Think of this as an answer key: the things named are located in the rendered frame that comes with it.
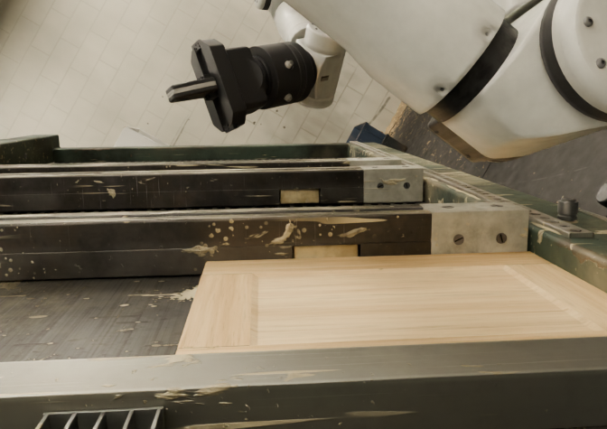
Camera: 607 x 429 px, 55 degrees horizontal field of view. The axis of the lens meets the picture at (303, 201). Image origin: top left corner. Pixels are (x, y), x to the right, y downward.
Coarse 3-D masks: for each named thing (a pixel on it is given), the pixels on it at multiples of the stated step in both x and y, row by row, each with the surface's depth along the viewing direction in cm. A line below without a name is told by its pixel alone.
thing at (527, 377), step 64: (0, 384) 35; (64, 384) 35; (128, 384) 35; (192, 384) 35; (256, 384) 35; (320, 384) 35; (384, 384) 36; (448, 384) 36; (512, 384) 36; (576, 384) 37
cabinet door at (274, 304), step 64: (384, 256) 71; (448, 256) 71; (512, 256) 71; (192, 320) 51; (256, 320) 52; (320, 320) 52; (384, 320) 52; (448, 320) 51; (512, 320) 51; (576, 320) 51
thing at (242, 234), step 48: (0, 240) 68; (48, 240) 69; (96, 240) 69; (144, 240) 69; (192, 240) 70; (240, 240) 70; (288, 240) 71; (336, 240) 71; (384, 240) 72; (432, 240) 72; (480, 240) 73
